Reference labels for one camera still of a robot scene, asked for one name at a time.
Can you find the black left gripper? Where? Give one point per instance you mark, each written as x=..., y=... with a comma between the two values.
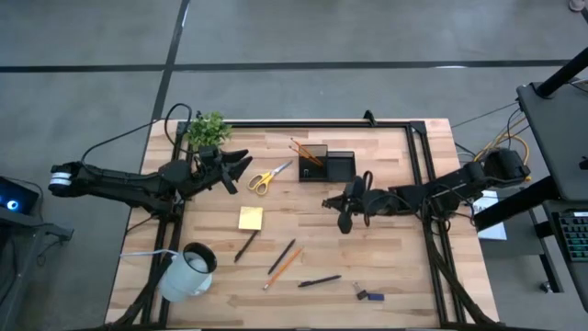
x=209, y=166

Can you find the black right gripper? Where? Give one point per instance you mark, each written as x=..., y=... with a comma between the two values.
x=374, y=202

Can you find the black mesh desk organizer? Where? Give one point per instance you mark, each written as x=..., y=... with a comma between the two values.
x=342, y=166

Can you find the black pen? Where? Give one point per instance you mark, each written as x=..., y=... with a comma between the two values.
x=245, y=247
x=319, y=281
x=281, y=256

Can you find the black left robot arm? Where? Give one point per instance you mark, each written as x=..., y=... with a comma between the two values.
x=115, y=188

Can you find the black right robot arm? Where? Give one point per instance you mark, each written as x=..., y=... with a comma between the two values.
x=455, y=184

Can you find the green plant white pot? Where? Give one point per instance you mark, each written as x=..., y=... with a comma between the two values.
x=209, y=128

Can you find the yellow sticky note pad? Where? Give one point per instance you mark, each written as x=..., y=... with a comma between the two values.
x=251, y=218

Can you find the white cylinder black rim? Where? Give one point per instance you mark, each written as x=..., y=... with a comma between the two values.
x=184, y=276

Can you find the white paper sheet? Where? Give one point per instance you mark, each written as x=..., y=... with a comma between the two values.
x=494, y=230

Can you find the black metal side stand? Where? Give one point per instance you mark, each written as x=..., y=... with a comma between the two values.
x=32, y=223

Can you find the black device blue light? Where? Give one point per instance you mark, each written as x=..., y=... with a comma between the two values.
x=20, y=195

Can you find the grey caster wheel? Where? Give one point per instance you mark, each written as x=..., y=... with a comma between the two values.
x=546, y=287

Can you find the dark grey desk top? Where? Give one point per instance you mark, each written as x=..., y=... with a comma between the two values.
x=560, y=138

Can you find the black computer keyboard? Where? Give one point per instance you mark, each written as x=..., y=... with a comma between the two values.
x=576, y=234

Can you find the black pole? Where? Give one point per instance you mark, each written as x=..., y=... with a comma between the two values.
x=562, y=76

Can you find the person's foot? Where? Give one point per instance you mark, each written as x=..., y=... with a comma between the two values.
x=577, y=4

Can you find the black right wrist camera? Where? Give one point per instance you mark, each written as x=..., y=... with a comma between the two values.
x=345, y=221

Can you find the black aluminium table frame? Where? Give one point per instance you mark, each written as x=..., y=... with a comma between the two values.
x=298, y=124

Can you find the black frame clamp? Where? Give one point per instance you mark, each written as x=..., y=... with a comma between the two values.
x=369, y=117

